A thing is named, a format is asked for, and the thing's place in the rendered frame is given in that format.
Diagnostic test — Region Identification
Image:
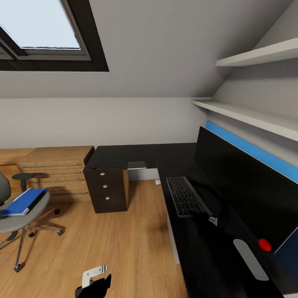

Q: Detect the notebook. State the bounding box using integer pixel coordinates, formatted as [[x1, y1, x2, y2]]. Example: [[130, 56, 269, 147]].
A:
[[128, 161, 147, 170]]

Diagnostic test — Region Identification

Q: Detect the keyboard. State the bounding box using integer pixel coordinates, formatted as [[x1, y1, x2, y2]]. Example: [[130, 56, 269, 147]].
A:
[[166, 176, 213, 218]]

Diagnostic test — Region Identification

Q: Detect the folder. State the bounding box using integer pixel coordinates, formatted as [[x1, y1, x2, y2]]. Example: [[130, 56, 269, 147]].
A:
[[0, 188, 46, 216]]

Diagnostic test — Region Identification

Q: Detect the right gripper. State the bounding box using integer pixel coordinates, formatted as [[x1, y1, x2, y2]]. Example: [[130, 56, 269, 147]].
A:
[[188, 210, 219, 241]]

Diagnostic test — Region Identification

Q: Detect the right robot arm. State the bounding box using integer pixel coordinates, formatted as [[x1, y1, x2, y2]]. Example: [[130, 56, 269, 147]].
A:
[[188, 210, 284, 298]]

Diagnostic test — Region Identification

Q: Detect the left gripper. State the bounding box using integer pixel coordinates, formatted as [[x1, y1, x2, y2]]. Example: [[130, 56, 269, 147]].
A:
[[75, 274, 111, 298]]

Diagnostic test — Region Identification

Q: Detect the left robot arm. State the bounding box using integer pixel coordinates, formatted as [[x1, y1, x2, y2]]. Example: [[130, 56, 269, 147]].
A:
[[75, 265, 111, 298]]

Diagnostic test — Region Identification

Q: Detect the swivel chair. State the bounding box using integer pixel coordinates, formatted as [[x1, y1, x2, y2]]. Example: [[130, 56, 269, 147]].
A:
[[0, 172, 63, 272]]

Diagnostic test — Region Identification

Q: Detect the monitor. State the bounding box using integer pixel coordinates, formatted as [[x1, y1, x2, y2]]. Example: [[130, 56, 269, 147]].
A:
[[192, 126, 298, 254]]

